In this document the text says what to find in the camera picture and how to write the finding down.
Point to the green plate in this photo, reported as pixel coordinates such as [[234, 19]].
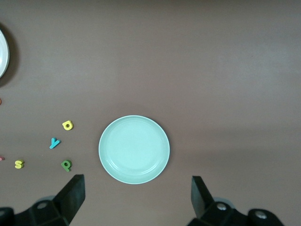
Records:
[[134, 149]]

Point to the beige plate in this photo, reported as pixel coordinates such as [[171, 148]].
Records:
[[3, 54]]

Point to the teal letter y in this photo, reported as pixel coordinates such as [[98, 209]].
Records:
[[54, 142]]

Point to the yellow letter s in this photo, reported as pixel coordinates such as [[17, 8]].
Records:
[[19, 164]]

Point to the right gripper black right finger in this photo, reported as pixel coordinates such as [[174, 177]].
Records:
[[200, 197]]

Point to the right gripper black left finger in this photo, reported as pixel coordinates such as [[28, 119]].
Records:
[[73, 195]]

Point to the green letter p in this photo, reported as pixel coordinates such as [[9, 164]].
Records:
[[67, 168]]

